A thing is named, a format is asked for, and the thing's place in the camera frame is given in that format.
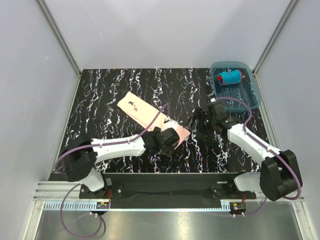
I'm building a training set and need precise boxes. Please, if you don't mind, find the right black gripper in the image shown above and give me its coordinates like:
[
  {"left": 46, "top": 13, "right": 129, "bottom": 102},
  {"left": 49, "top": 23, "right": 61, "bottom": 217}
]
[{"left": 183, "top": 107, "right": 216, "bottom": 140}]

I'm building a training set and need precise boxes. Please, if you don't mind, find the pink towel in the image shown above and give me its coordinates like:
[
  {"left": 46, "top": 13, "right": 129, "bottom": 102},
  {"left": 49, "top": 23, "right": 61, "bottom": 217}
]
[{"left": 117, "top": 92, "right": 190, "bottom": 148}]

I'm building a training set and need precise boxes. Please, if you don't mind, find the red blue patterned towel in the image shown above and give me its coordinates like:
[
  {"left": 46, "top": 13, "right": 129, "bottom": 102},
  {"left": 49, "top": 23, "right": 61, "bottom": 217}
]
[{"left": 217, "top": 69, "right": 244, "bottom": 86}]

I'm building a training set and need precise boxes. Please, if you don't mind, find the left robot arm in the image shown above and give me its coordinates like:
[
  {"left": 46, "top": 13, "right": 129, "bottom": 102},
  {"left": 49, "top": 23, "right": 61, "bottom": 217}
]
[{"left": 58, "top": 125, "right": 180, "bottom": 198}]

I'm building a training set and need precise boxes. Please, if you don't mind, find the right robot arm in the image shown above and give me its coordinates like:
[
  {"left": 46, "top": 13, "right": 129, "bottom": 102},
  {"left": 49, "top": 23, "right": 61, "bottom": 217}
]
[{"left": 185, "top": 101, "right": 303, "bottom": 202}]

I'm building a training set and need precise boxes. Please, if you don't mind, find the blue transparent plastic bin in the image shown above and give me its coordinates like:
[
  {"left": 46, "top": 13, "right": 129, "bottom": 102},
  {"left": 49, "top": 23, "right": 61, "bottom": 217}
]
[{"left": 210, "top": 61, "right": 261, "bottom": 110}]

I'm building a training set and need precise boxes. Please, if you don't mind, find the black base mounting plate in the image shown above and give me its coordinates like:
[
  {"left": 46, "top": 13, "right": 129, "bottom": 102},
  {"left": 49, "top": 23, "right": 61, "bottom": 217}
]
[{"left": 83, "top": 173, "right": 250, "bottom": 199}]

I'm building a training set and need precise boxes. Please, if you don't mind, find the left connector board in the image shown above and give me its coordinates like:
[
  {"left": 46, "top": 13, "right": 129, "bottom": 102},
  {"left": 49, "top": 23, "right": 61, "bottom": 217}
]
[{"left": 96, "top": 201, "right": 110, "bottom": 210}]

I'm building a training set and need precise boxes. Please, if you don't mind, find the connector board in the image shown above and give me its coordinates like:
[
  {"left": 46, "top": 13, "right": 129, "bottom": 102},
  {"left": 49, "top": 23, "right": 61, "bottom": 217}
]
[
  {"left": 96, "top": 201, "right": 110, "bottom": 210},
  {"left": 230, "top": 202, "right": 247, "bottom": 215}
]

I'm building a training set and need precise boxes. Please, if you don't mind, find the right connector board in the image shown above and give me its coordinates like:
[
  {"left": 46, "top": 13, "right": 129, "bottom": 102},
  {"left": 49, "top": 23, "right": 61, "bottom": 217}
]
[{"left": 230, "top": 202, "right": 247, "bottom": 215}]

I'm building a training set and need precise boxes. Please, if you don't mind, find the aluminium frame rail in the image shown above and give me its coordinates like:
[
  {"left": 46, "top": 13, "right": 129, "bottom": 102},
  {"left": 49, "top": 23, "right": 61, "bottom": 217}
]
[{"left": 32, "top": 181, "right": 305, "bottom": 212}]

